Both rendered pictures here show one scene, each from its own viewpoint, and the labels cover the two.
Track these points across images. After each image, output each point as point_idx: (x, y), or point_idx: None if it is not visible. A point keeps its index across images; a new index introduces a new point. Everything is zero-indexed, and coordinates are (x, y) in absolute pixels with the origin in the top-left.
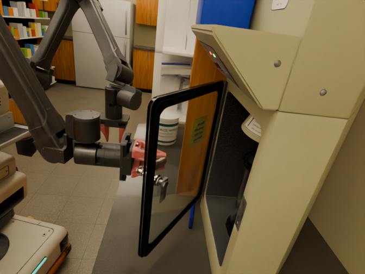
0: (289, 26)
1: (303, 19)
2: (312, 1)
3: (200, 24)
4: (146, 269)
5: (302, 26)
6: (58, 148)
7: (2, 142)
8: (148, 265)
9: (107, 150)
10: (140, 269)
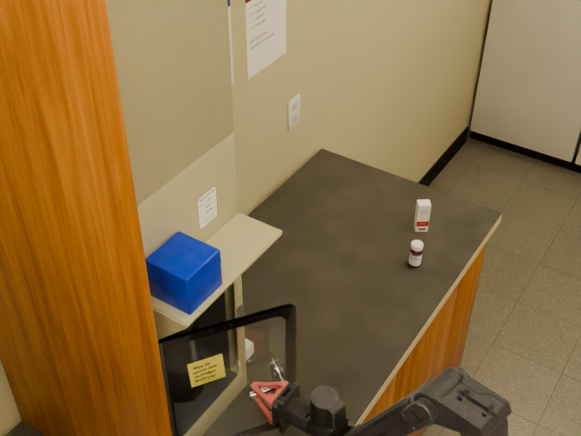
0: (226, 217)
1: (234, 207)
2: (236, 197)
3: (239, 271)
4: (284, 432)
5: (236, 208)
6: (353, 426)
7: None
8: (281, 435)
9: (308, 403)
10: (290, 435)
